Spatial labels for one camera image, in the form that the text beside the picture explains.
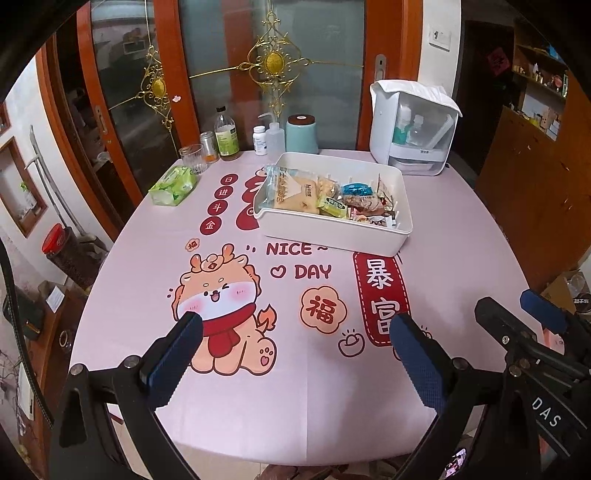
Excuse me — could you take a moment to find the cardboard box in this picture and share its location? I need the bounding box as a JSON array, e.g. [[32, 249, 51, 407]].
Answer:
[[541, 267, 591, 319]]

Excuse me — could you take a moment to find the green tissue pack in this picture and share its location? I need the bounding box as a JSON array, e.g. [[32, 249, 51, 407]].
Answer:
[[148, 165, 198, 208]]

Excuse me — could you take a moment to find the white grey snack packet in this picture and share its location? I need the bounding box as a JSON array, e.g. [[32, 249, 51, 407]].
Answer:
[[376, 174, 395, 204]]

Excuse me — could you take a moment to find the green label bottle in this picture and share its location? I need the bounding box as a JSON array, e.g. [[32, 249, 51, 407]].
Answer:
[[213, 106, 242, 161]]

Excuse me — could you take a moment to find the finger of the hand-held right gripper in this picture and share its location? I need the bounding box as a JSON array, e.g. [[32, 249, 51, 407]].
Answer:
[[521, 289, 591, 352], [475, 298, 591, 384]]

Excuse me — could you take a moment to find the wooden wall shelf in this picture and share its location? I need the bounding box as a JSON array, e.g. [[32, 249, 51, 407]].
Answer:
[[510, 18, 573, 139]]

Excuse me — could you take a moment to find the clear drinking glass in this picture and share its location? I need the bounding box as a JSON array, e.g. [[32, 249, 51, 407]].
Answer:
[[178, 144, 209, 175]]

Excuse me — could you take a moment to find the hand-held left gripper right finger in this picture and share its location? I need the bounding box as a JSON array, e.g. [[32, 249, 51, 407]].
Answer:
[[389, 313, 511, 480]]

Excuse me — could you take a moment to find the white plastic bin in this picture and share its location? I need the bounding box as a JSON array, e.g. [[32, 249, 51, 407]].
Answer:
[[253, 151, 414, 258]]

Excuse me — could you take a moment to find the wooden wall niche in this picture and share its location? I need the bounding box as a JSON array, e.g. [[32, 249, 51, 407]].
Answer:
[[0, 136, 49, 238]]

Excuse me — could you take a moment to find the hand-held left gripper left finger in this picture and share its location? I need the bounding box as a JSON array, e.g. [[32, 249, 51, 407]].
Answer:
[[48, 312, 204, 480]]

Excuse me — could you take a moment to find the beige pastry packet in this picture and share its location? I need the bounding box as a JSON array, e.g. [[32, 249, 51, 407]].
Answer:
[[316, 178, 342, 204]]

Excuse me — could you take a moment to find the white lidded storage box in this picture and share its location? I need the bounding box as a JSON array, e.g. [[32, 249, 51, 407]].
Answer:
[[369, 79, 464, 178]]

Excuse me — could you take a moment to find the brown snack packet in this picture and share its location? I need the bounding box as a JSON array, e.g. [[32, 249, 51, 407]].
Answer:
[[344, 194, 384, 215]]

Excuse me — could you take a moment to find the green snack packet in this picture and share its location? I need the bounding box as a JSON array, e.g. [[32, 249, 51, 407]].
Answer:
[[318, 196, 349, 219]]

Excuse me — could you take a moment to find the white light switch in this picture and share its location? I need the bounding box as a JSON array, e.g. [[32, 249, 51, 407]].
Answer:
[[428, 25, 452, 51]]

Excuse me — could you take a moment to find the teal canister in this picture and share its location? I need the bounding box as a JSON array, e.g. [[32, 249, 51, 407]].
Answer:
[[285, 114, 320, 155]]

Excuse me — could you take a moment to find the red lidded jar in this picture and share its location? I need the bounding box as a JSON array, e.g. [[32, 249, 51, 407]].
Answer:
[[41, 224, 95, 289]]

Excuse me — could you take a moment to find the pink printed tablecloth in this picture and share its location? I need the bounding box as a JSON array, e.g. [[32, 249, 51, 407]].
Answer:
[[69, 148, 546, 467]]

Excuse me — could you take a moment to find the white squeeze bottle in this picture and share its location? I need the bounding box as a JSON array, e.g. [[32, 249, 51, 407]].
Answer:
[[257, 112, 284, 155]]

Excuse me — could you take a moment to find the wooden side cabinet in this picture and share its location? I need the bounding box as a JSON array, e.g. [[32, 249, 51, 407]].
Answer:
[[18, 277, 88, 416]]

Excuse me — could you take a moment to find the red paper decoration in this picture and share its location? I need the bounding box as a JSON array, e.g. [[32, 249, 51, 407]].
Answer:
[[488, 46, 511, 75]]

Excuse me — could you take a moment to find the small spice jar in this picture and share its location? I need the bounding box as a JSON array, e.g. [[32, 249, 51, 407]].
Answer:
[[199, 131, 219, 164]]

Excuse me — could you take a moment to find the sandwich packet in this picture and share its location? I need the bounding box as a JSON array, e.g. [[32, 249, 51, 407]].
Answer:
[[264, 166, 319, 214]]

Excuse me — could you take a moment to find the orange framed glass door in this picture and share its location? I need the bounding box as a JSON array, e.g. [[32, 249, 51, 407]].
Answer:
[[178, 0, 423, 153], [76, 0, 195, 204]]

